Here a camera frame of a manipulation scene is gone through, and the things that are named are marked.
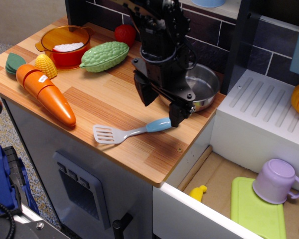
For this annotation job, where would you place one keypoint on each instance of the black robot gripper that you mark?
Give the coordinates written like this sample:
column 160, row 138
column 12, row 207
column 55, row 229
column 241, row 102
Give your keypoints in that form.
column 153, row 73

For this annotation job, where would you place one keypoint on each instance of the grey spatula blue handle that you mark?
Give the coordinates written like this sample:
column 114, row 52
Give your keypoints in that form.
column 108, row 135

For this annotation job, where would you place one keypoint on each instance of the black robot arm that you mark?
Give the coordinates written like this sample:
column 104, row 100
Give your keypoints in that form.
column 166, row 55

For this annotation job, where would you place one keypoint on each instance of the stainless steel pan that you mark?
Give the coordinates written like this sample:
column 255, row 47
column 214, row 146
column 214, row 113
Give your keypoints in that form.
column 198, row 86

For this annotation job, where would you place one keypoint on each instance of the green toy bitter gourd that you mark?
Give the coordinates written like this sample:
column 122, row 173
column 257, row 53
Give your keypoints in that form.
column 104, row 56

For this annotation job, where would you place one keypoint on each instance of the red toy strawberry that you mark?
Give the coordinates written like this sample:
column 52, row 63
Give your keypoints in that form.
column 125, row 33

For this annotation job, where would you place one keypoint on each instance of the white dish drainer block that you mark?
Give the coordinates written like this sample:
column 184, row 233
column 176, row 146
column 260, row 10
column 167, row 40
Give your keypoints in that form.
column 256, row 122

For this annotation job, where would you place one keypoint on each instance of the yellow toy piece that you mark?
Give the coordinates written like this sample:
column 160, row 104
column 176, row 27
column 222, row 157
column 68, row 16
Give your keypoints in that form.
column 198, row 192

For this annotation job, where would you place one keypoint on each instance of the red white toy slice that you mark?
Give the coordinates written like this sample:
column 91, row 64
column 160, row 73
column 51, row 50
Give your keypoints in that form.
column 68, row 55

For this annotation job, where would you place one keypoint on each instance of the light blue bowl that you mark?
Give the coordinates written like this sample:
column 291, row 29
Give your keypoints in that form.
column 208, row 3

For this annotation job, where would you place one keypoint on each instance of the orange transparent pot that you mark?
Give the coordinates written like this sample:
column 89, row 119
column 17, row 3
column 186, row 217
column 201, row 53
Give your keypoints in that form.
column 63, row 35

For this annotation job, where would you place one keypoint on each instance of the yellow toy corn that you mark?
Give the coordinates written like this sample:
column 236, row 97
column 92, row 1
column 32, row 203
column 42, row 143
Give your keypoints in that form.
column 46, row 65

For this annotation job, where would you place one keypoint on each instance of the grey toy oven door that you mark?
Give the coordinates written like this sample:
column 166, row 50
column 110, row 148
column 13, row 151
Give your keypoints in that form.
column 84, row 192

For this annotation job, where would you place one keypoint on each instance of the orange toy carrot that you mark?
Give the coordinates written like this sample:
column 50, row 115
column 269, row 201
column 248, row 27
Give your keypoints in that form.
column 41, row 87

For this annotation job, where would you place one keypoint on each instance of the purple plastic cup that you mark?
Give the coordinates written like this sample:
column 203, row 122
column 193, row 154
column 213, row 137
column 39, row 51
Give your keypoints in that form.
column 276, row 182

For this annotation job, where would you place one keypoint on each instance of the green toy leaves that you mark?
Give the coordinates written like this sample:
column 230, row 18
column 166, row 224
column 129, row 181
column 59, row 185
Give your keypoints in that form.
column 13, row 62

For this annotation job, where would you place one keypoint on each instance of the lime green cutting board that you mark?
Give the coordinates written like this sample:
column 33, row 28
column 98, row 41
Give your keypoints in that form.
column 250, row 211

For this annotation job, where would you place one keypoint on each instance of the blue black clamp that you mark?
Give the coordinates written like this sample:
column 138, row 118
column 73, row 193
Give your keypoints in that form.
column 14, row 184

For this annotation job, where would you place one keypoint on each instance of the black oven door handle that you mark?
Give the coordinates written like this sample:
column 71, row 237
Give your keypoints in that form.
column 120, row 225

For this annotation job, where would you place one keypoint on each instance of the grey metal base plate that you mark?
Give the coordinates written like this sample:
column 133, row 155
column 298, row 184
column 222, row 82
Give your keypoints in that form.
column 28, row 225

